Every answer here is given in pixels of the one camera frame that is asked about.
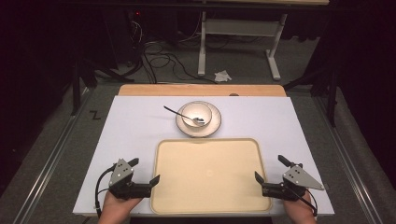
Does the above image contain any crumpled white tissue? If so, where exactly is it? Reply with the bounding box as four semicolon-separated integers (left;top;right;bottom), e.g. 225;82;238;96
213;69;233;83

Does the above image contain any metal floor rail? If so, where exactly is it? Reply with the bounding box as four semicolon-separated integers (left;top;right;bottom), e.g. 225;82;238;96
313;95;386;224
11;88;92;224

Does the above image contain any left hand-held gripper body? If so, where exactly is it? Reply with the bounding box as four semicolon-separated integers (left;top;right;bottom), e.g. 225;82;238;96
107;158;154;201

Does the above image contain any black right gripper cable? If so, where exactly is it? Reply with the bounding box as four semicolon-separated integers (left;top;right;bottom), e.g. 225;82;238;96
291;186;318;217

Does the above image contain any white metal desk frame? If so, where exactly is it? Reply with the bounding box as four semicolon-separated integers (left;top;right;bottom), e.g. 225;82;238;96
197;10;288;82

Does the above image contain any black metal stand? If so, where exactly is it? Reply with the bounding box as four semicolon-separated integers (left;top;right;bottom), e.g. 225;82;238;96
282;66;341;129
70;58;135;117

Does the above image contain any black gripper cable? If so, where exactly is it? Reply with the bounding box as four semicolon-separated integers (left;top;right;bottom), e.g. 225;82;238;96
291;186;318;217
94;165;117;218

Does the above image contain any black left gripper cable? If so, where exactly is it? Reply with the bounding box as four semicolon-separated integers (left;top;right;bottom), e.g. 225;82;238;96
94;165;117;218

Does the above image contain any person's left hand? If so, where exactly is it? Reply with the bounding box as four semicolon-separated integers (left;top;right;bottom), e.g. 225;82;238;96
97;189;143;224

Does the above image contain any white plate with dark rim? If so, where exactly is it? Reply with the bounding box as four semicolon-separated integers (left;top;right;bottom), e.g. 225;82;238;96
175;100;223;138

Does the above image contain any metal spoon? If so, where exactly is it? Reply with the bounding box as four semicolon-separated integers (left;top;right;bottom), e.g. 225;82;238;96
163;105;205;123

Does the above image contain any white bowl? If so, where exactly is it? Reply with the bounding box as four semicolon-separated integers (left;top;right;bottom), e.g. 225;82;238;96
180;102;214;129

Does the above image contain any beige plastic tray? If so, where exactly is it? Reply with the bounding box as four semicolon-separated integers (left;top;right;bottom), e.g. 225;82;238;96
149;137;273;216

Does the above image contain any person's right hand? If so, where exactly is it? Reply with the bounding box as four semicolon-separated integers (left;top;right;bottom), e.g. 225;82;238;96
281;191;318;224

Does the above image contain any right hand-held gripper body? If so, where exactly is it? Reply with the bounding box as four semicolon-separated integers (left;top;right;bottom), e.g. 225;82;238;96
262;164;326;202

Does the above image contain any bundle of black floor cables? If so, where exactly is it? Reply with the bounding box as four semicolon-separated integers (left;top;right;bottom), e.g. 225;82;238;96
129;20;219;86

